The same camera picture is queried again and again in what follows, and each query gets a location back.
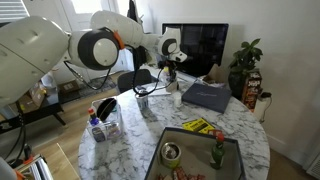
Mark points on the dark blue flat box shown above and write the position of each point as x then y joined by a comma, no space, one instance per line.
209,97

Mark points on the brown paper bag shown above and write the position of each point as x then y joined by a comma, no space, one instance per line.
216,75

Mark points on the dark grey chair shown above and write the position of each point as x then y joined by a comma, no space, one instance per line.
142,77

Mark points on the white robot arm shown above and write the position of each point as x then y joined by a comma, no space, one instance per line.
32,46

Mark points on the cardboard box on bench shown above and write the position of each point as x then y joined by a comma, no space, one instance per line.
32,99

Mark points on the black low bench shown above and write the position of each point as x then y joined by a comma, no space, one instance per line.
50,107

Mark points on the black bowl in organizer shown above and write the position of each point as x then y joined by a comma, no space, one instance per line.
105,108

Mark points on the large dark open box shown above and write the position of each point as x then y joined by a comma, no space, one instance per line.
195,156

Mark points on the small bottle red cap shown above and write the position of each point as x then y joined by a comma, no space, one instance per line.
93,117

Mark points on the red snack packets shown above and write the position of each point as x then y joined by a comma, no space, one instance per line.
179,174

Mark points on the green white striped object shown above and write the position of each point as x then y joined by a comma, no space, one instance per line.
35,169

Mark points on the silver can with black lid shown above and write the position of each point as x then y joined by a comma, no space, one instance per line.
142,99

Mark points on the small cardboard box on floor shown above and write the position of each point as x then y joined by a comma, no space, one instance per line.
68,87

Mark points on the clear plastic organizer bin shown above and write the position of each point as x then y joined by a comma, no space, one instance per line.
111,129

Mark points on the white paper pad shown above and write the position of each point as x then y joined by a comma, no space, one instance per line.
160,93

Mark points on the green potted plant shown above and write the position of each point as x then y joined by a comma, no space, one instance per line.
244,60

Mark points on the green bottle red cap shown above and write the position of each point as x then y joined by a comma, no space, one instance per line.
218,152

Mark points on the dark hanging coat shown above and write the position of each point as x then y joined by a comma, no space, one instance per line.
132,13

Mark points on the yellow black booklet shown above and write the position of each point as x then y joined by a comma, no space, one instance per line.
200,125

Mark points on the yellow lidded jar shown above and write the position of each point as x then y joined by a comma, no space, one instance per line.
166,75

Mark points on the black flat screen monitor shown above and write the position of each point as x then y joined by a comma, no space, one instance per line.
203,43

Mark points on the small white pill bottle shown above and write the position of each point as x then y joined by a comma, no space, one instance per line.
177,99

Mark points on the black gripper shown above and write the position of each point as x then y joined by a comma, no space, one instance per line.
171,66

